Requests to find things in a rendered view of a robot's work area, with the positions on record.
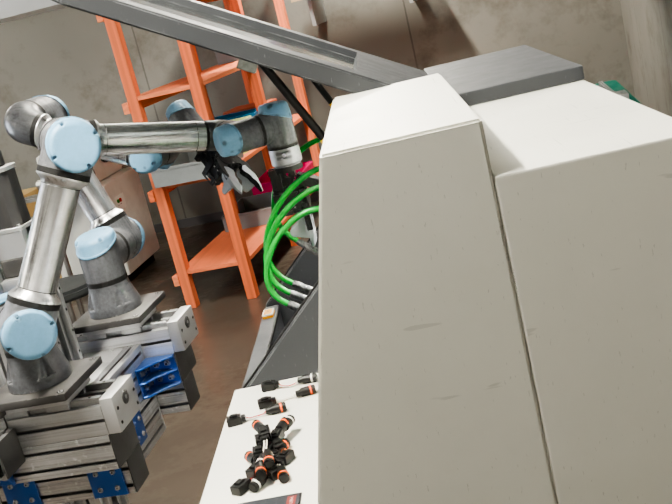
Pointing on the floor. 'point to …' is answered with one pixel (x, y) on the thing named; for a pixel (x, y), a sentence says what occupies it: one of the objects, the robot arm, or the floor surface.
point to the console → (419, 312)
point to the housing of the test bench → (585, 264)
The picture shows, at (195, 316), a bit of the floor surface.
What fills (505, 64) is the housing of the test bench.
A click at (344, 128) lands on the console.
